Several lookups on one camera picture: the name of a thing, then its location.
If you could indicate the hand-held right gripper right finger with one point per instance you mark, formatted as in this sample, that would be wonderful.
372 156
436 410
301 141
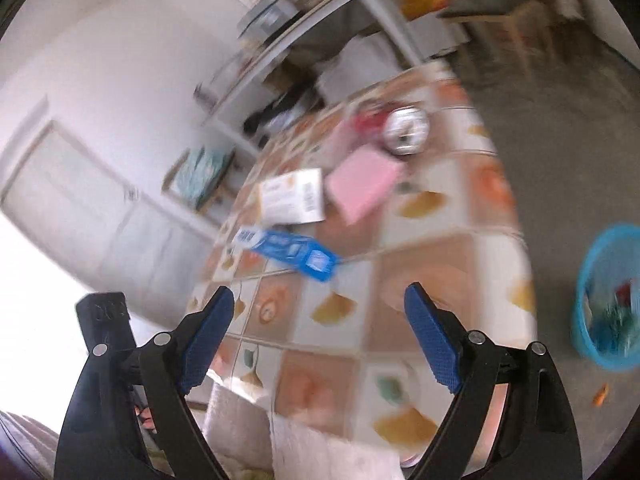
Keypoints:
430 340

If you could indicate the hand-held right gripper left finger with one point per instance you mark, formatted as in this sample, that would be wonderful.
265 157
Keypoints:
205 345

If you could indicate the blue and white carton box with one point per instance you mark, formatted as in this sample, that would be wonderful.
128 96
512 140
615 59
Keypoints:
290 250

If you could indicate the blue plastic basket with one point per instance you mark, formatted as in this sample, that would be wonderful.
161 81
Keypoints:
582 300

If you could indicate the red drink can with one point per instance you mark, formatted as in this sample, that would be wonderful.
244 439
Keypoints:
407 130

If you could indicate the person's left hand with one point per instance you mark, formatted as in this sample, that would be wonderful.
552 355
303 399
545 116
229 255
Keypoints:
145 416

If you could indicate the white panelled door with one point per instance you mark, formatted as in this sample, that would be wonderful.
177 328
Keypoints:
75 210

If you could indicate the pink box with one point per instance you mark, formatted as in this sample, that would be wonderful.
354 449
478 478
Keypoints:
362 185

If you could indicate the framed picture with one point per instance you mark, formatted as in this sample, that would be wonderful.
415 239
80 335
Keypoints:
202 175

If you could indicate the small orange scrap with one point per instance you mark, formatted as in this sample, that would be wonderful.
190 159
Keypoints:
601 394

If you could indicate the dark cloth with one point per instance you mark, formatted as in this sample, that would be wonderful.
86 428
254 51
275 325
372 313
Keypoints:
280 110

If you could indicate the white shelf unit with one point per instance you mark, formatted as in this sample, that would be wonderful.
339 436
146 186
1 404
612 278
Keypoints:
380 20

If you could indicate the grey box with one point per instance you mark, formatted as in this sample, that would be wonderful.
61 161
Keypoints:
267 17

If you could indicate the wooden stool with dark seat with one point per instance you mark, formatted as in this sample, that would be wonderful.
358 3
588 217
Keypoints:
485 5

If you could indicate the orange yellow bag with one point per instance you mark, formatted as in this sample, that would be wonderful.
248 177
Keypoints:
425 0

